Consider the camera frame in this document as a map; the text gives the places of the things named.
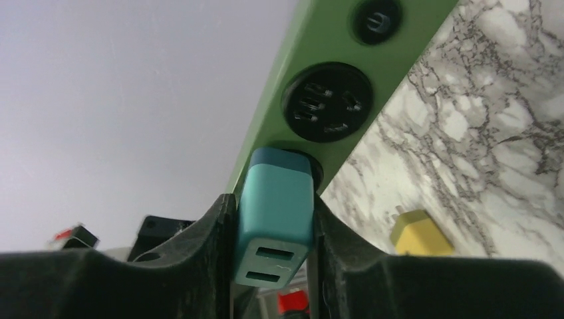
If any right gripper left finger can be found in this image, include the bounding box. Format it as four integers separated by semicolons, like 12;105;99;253
1;194;236;318

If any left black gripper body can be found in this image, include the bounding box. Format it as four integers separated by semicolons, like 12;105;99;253
126;215;194;262

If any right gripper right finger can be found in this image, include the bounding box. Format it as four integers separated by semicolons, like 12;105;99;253
313;197;563;319

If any yellow plug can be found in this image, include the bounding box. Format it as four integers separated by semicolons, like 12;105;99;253
389;209;455;256

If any blue plug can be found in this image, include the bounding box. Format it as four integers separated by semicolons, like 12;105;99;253
233;148;315;289

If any green power strip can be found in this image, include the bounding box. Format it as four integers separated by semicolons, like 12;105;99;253
226;0;456;194

